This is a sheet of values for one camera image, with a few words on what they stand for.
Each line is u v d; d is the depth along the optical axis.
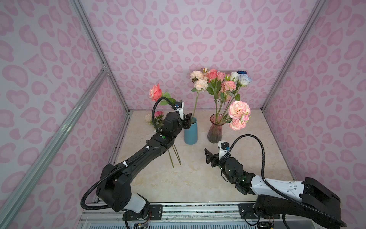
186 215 0.73
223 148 0.65
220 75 0.80
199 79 0.79
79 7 0.69
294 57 0.87
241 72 0.80
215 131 0.95
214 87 0.80
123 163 0.44
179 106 0.66
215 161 0.69
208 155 0.73
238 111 0.53
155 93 0.64
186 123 0.70
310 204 0.41
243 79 0.73
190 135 0.93
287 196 0.45
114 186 0.42
